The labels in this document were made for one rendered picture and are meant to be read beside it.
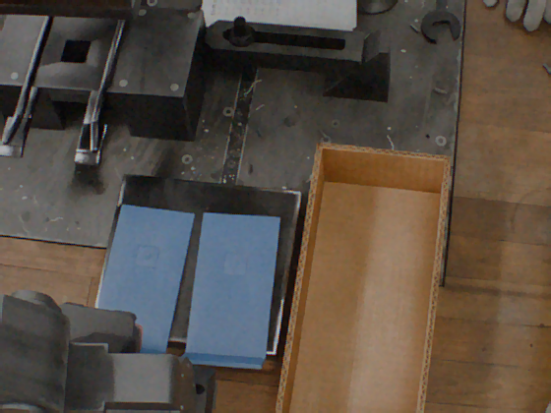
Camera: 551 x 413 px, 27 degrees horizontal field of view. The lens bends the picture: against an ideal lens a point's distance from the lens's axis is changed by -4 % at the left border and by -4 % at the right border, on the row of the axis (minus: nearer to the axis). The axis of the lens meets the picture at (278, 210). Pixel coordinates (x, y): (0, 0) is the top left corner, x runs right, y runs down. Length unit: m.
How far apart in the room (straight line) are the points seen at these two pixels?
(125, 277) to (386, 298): 0.23
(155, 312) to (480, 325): 0.29
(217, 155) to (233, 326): 0.19
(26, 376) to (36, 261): 0.37
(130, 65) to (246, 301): 0.25
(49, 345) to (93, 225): 0.36
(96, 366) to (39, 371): 0.06
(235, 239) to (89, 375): 0.30
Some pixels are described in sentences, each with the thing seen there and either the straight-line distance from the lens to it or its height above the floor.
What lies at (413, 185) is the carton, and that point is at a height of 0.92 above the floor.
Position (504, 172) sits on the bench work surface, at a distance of 1.13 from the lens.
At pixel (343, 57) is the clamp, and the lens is 1.10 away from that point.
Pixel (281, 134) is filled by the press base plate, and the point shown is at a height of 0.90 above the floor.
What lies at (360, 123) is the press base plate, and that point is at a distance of 1.15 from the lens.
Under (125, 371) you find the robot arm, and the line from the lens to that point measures 0.81.
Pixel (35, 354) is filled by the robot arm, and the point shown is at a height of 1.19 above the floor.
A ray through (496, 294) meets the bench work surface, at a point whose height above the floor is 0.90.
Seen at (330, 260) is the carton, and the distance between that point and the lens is 1.08.
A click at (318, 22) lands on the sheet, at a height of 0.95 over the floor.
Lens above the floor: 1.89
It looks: 64 degrees down
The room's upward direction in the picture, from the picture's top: 8 degrees counter-clockwise
